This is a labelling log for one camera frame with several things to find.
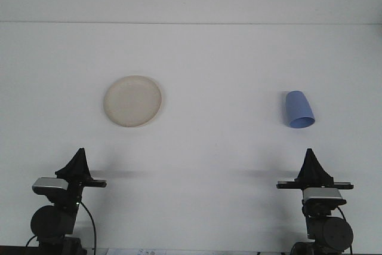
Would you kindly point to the pale blue cup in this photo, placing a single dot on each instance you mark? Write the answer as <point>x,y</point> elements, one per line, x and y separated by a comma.
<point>298,105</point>

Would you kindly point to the pale round plate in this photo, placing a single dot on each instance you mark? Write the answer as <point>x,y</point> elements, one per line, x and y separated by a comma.
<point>132,101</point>

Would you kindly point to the dark base platform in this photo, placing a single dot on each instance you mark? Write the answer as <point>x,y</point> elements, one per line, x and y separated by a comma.
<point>15,251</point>

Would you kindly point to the white printed paper sheet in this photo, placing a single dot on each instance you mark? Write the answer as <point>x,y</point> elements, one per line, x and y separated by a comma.
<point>143,252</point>

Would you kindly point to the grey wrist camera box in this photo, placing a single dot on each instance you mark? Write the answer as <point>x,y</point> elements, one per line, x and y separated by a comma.
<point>49,184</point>
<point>322,193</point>

